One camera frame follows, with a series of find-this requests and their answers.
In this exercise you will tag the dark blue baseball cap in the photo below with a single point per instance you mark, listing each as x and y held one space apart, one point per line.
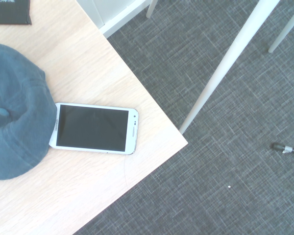
14 98

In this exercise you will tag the white coat rack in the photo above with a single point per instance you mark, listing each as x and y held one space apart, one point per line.
236 49

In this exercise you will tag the white smartphone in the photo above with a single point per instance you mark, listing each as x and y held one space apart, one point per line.
93 127

